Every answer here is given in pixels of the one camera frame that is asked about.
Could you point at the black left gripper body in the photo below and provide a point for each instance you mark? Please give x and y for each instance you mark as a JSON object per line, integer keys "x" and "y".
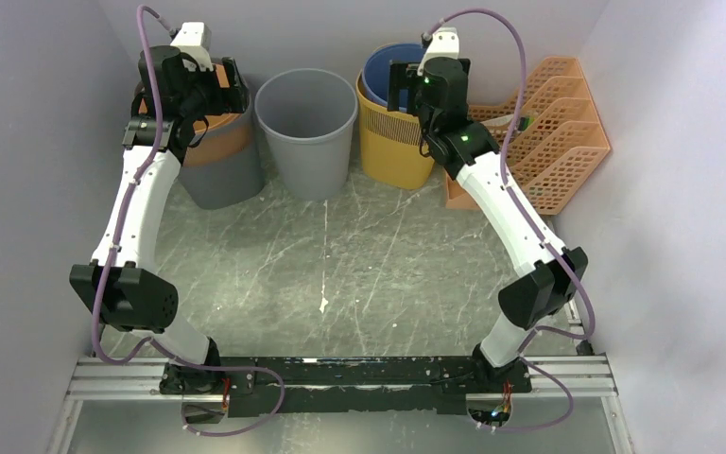
{"x": 206, "y": 98}

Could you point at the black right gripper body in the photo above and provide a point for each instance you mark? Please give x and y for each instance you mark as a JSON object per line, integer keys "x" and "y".
{"x": 423, "y": 113}

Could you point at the blue plastic bin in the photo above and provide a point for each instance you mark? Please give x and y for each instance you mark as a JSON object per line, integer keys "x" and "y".
{"x": 376, "y": 70}

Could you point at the orange plastic bin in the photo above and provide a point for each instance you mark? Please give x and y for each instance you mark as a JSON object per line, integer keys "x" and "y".
{"x": 178, "y": 132}

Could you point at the yellow mesh plastic bin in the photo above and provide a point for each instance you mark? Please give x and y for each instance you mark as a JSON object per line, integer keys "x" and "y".
{"x": 389, "y": 145}

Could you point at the light grey plastic bin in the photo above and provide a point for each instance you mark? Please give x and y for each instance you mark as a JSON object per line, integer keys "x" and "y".
{"x": 307, "y": 116}

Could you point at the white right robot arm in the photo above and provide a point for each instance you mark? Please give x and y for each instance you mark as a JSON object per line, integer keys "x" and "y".
{"x": 547, "y": 271}

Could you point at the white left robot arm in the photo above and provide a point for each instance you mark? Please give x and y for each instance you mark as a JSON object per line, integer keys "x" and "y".
{"x": 121, "y": 285}

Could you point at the dark grey ribbed bin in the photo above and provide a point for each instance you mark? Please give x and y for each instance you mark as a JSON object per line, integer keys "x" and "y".
{"x": 223, "y": 166}

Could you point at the orange plastic file organizer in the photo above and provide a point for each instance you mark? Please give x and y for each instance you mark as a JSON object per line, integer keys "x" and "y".
{"x": 559, "y": 140}

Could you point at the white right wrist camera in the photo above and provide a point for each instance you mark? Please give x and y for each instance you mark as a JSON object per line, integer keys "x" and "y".
{"x": 442, "y": 43}

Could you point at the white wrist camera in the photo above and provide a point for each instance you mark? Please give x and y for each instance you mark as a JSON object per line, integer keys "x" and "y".
{"x": 194, "y": 39}
{"x": 442, "y": 43}

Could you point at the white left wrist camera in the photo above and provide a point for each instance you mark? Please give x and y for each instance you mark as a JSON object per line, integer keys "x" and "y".
{"x": 194, "y": 39}

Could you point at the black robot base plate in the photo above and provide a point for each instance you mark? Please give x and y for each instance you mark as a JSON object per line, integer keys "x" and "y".
{"x": 255, "y": 386}

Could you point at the aluminium frame rail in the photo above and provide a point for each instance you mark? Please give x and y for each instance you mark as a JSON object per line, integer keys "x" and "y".
{"x": 573, "y": 408}

